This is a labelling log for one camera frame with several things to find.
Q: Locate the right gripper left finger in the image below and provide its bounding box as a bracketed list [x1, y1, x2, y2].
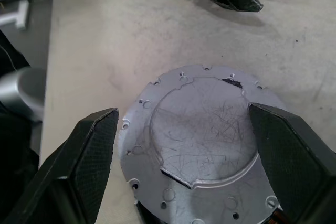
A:
[0, 107, 120, 224]

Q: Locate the silver round motor lid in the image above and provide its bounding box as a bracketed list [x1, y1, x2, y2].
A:
[118, 63, 289, 224]

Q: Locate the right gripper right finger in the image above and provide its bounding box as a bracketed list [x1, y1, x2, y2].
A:
[247, 102, 336, 224]

